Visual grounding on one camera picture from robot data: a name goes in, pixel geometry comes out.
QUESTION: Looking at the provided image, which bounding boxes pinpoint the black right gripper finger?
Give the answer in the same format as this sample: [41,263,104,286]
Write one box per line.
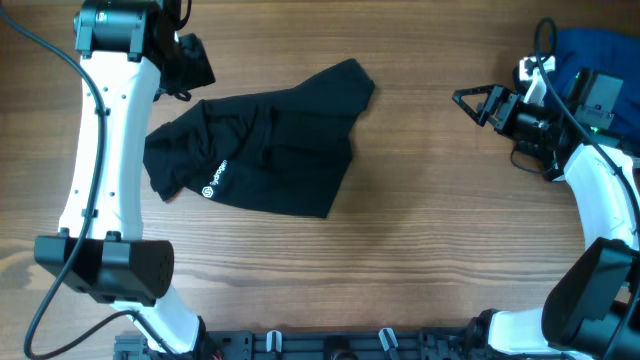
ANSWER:
[452,92,486,127]
[452,84,496,100]

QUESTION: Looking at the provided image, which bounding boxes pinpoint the black t-shirt with white logo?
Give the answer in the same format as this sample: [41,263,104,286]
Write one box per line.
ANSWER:
[143,59,375,218]

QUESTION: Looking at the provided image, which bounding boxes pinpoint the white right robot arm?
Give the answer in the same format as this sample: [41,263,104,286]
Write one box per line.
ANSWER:
[452,69,639,359]

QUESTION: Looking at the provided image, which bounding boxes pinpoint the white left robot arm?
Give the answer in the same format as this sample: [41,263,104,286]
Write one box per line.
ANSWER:
[34,1,214,358]

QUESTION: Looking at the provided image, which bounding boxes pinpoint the blue clothes pile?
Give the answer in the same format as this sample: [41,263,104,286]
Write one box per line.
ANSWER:
[547,28,640,146]

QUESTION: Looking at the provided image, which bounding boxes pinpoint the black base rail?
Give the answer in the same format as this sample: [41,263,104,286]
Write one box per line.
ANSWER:
[113,327,501,360]

